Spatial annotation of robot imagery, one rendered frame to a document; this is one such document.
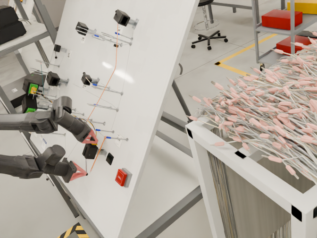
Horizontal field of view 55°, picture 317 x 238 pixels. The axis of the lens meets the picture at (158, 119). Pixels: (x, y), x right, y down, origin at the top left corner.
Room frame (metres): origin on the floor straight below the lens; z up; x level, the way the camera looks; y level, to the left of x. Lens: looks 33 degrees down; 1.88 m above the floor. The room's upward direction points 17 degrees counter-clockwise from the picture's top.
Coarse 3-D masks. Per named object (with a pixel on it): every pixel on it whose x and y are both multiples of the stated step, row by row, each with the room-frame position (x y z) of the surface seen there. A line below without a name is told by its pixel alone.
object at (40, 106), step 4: (28, 96) 1.72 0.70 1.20; (32, 96) 1.73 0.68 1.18; (24, 100) 1.71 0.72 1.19; (28, 100) 1.69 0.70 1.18; (32, 100) 1.70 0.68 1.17; (36, 100) 1.72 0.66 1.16; (24, 104) 1.68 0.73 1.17; (28, 104) 1.66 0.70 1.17; (32, 104) 1.67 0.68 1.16; (36, 104) 1.69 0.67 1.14; (24, 108) 1.66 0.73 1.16; (32, 108) 1.65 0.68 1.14; (36, 108) 1.66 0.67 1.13; (40, 108) 1.72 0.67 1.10; (44, 108) 1.74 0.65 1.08; (48, 108) 1.73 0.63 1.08; (24, 112) 1.66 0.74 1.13
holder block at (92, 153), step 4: (88, 144) 1.06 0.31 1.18; (84, 148) 1.07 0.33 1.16; (88, 148) 1.05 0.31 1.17; (92, 148) 1.05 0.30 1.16; (96, 148) 1.06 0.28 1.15; (84, 152) 1.06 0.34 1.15; (88, 152) 1.04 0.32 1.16; (92, 152) 1.05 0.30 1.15; (96, 152) 1.05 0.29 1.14; (84, 156) 1.05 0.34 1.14; (88, 156) 1.04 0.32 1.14; (92, 156) 1.05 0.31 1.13
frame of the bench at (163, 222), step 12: (156, 132) 1.54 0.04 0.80; (180, 144) 1.36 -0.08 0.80; (192, 156) 1.23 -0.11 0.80; (192, 192) 1.00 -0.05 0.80; (228, 192) 1.06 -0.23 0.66; (180, 204) 0.95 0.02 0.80; (192, 204) 0.95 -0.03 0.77; (168, 216) 0.90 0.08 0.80; (180, 216) 0.92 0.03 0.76; (156, 228) 0.86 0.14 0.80
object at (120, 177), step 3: (117, 171) 0.92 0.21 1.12; (120, 171) 0.90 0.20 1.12; (123, 171) 0.90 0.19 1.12; (117, 174) 0.91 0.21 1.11; (120, 174) 0.90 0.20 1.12; (123, 174) 0.88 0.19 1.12; (126, 174) 0.88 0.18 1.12; (117, 177) 0.90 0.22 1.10; (120, 177) 0.89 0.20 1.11; (123, 177) 0.88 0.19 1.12; (117, 180) 0.89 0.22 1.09; (120, 180) 0.88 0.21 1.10; (123, 180) 0.87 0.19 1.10; (120, 183) 0.87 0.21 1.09; (123, 183) 0.87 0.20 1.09
